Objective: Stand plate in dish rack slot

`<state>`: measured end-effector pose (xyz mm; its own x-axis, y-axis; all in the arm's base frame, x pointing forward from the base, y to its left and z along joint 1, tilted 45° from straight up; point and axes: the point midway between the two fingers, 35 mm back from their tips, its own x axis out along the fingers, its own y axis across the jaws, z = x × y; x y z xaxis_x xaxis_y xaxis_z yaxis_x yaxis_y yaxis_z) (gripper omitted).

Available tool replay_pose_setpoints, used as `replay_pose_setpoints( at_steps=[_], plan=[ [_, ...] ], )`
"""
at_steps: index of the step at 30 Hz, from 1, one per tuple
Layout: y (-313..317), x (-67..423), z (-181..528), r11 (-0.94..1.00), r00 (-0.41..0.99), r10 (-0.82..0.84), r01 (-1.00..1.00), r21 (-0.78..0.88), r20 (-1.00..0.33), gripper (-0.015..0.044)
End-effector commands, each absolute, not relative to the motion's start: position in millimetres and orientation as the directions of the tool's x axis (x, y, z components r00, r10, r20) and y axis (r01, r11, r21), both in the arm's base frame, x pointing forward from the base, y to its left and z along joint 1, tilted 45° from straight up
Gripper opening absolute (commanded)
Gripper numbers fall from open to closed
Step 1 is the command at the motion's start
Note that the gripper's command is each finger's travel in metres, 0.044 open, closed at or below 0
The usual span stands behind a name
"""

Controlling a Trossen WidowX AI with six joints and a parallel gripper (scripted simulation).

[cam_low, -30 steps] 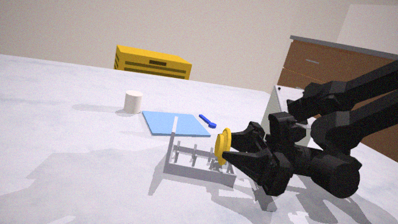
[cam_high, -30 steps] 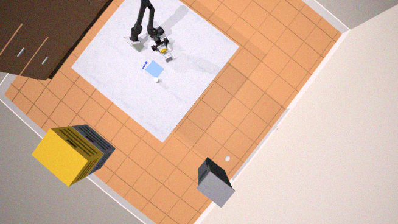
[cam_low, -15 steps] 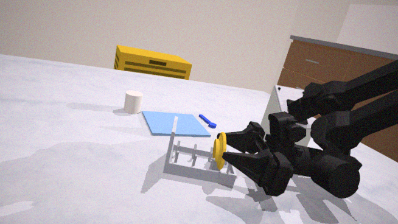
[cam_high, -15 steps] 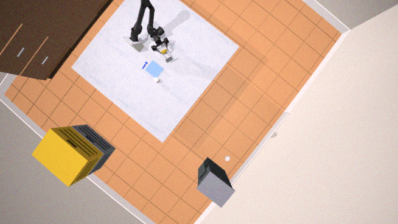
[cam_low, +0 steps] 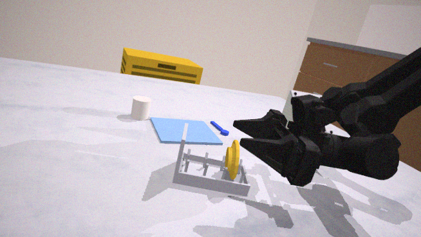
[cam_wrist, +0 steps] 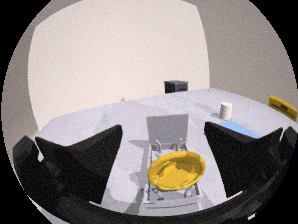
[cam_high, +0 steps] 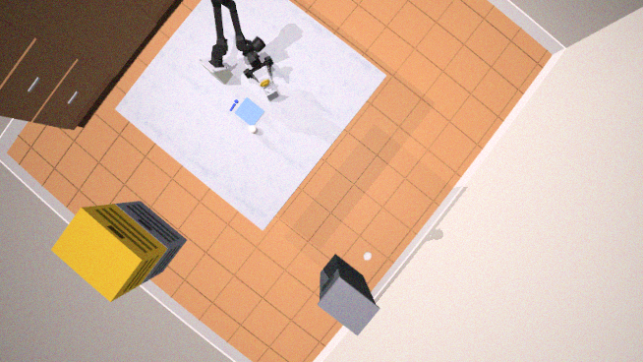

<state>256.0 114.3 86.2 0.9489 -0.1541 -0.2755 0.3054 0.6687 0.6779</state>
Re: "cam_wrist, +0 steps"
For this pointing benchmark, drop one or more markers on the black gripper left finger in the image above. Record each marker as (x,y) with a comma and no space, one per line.
(88,162)

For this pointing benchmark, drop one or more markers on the yellow plate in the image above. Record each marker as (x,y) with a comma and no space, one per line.
(177,170)

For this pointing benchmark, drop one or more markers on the grey dish rack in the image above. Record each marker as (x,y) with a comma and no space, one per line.
(167,134)

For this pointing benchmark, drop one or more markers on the white cylinder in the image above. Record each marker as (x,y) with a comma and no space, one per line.
(225,110)

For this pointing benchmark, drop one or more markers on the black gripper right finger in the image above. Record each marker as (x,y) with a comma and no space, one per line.
(237,155)

